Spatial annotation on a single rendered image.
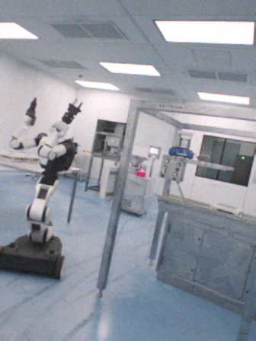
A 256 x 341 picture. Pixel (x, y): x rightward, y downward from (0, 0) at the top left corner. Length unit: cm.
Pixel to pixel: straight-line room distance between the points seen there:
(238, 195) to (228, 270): 514
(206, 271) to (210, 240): 30
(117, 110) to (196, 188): 334
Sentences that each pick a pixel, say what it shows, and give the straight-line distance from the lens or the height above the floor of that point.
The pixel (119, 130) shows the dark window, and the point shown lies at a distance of 858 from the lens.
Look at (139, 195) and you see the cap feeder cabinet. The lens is 524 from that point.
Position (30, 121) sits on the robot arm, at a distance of 285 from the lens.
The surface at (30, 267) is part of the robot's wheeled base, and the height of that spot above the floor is 9.
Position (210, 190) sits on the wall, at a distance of 778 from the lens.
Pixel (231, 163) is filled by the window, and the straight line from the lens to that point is 773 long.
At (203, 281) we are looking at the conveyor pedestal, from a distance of 283.
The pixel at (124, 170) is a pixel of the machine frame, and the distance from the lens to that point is 215.
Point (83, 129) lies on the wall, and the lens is 920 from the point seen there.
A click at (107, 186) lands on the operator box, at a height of 93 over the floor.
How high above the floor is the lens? 125
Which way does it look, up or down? 5 degrees down
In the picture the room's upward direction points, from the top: 11 degrees clockwise
